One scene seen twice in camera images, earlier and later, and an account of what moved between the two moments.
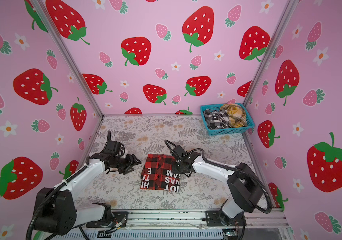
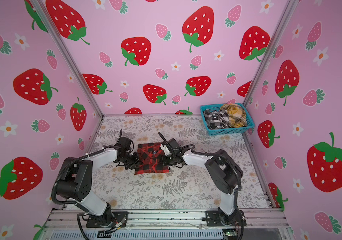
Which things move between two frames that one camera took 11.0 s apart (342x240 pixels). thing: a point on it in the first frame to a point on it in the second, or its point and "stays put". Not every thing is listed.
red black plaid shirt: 157,173 to 151,159
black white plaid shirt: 217,119 stays put
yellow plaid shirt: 237,115 stays put
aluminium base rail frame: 183,225 stays put
